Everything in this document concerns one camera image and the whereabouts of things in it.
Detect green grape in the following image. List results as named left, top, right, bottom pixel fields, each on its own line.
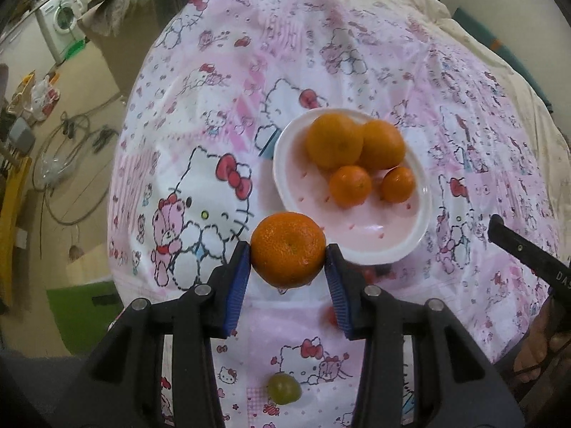
left=267, top=373, right=302, bottom=405

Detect small orange mandarin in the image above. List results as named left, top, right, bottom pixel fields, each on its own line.
left=379, top=166, right=416, bottom=204

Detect medium orange mandarin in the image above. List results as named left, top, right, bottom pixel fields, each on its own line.
left=358, top=120, right=406, bottom=171

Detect red cherry tomato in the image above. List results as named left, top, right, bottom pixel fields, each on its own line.
left=358, top=266, right=378, bottom=284

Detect person's right hand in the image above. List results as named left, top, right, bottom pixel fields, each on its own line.
left=513, top=297, right=570, bottom=383

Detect white pink plate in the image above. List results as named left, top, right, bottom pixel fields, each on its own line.
left=273, top=108, right=433, bottom=265

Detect green mat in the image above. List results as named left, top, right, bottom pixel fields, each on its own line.
left=46, top=281, right=123, bottom=356

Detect large orange with leaf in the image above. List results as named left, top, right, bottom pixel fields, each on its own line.
left=304, top=112, right=364, bottom=170

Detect yellow wooden chair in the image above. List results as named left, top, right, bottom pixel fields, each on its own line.
left=0, top=157, right=32, bottom=313

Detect white washing machine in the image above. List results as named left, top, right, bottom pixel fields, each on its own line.
left=36, top=0, right=85, bottom=65

